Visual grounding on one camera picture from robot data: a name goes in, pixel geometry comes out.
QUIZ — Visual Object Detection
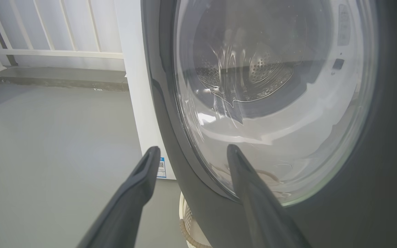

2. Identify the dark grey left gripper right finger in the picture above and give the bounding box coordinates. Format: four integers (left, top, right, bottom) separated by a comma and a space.
227, 144, 311, 248

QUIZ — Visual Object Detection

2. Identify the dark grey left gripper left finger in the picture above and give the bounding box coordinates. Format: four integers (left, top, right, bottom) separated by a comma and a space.
76, 146, 161, 248

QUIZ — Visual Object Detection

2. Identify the dark grey washer door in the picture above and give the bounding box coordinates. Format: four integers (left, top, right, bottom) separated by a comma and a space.
141, 0, 397, 248

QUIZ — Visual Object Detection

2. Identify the white front-load washing machine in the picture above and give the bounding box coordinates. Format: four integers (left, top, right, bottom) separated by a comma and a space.
114, 0, 176, 180

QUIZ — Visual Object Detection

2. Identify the blue energy label sticker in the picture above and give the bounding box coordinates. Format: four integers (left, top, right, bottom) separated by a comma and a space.
156, 157, 167, 179

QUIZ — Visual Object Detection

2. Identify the cream perforated laundry basket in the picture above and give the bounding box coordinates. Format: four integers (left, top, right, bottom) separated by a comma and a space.
179, 192, 213, 248

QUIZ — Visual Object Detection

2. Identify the grey concrete ledge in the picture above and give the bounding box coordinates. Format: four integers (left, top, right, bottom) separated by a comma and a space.
0, 66, 129, 92

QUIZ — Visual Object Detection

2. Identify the white railing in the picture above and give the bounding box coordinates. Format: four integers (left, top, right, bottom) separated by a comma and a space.
0, 0, 125, 71

